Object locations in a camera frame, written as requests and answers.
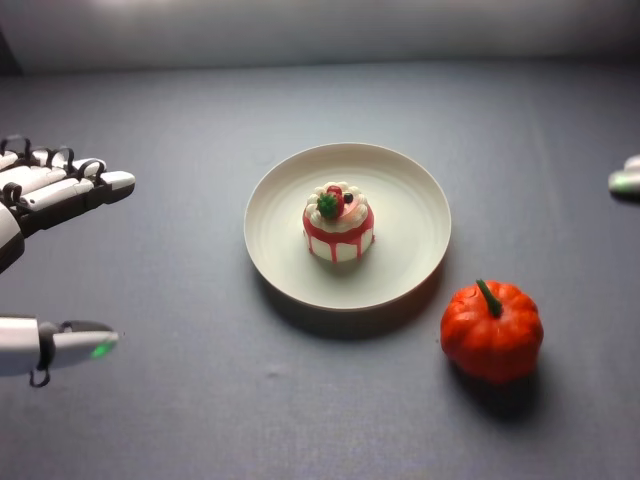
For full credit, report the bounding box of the grey table cloth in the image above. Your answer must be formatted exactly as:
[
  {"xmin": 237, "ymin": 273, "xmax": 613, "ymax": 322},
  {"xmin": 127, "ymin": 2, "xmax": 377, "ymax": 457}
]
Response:
[{"xmin": 0, "ymin": 59, "xmax": 640, "ymax": 480}]

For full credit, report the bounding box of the orange toy pumpkin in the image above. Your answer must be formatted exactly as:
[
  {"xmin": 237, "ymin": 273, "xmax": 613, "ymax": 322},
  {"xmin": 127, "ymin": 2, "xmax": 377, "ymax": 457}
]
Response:
[{"xmin": 439, "ymin": 278, "xmax": 545, "ymax": 384}]

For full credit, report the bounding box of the toy cake with pink icing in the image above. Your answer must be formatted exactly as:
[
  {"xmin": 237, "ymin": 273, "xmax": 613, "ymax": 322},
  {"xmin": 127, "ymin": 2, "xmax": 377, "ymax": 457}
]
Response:
[{"xmin": 302, "ymin": 182, "xmax": 376, "ymax": 265}]

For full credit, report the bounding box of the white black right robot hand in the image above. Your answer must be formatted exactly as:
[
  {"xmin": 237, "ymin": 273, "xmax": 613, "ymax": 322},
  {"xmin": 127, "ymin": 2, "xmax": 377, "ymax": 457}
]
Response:
[{"xmin": 607, "ymin": 154, "xmax": 640, "ymax": 202}]

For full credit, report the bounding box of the white round plate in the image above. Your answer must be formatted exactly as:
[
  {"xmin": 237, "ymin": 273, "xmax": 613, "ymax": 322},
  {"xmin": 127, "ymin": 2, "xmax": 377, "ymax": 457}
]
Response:
[{"xmin": 243, "ymin": 142, "xmax": 453, "ymax": 312}]

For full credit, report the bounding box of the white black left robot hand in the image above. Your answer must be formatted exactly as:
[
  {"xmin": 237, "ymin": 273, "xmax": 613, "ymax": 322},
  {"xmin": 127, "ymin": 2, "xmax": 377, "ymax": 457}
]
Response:
[{"xmin": 0, "ymin": 133, "xmax": 137, "ymax": 389}]

